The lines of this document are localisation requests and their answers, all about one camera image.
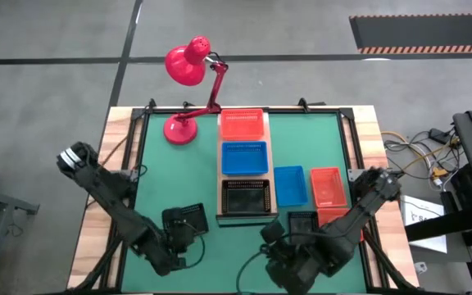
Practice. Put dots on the small white plug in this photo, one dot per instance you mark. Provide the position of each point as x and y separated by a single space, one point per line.
420 268

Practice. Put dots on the black equipment stand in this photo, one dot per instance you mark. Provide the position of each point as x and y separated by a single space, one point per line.
471 135

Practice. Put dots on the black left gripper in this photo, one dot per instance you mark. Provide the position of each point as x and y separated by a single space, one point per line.
176 229

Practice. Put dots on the wooden shelf with black frame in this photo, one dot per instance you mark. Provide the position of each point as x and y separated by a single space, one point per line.
228 217

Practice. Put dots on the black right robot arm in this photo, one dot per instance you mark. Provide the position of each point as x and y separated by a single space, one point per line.
350 221

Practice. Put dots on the black metal table frame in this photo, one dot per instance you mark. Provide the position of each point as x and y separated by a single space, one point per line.
138 115

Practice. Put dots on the red plastic basket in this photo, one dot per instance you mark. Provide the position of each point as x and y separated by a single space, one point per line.
242 125
328 215
329 187

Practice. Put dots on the blue plastic basket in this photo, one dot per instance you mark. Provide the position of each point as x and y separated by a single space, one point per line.
244 160
291 186

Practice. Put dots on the black plastic basket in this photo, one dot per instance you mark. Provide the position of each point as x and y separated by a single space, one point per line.
197 215
246 198
301 223

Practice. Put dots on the black hazard striped floor mat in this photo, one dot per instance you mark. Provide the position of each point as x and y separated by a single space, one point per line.
424 33

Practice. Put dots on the white cardboard box with print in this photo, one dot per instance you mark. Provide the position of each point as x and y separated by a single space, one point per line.
414 209

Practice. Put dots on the black power adapter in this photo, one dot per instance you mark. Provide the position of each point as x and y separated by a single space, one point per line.
438 135

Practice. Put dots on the red desk lamp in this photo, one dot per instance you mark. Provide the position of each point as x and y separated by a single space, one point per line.
187 67

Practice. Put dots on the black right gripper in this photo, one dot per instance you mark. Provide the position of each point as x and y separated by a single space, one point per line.
275 233

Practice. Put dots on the grey metal cart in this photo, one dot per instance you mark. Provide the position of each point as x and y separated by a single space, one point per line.
2 201

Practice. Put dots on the green table mat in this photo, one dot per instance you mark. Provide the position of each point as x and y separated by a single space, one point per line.
170 143

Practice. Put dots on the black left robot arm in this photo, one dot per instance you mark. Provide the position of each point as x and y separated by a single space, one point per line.
109 196

